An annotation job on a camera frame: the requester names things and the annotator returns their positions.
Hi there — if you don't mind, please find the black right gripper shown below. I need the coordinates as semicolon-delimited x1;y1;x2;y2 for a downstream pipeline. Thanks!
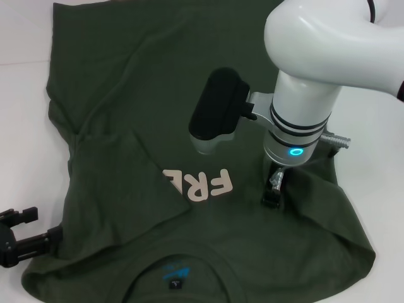
259;163;287;210

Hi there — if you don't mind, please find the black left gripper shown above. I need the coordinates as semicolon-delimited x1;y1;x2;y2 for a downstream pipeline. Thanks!
0;206;64;269

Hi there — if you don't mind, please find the dark green FREE! t-shirt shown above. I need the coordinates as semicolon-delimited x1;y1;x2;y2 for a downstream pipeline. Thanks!
19;0;377;303

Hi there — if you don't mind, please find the silver right wrist depth camera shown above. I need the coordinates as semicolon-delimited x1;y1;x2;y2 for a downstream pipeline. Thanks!
187;66;253;156

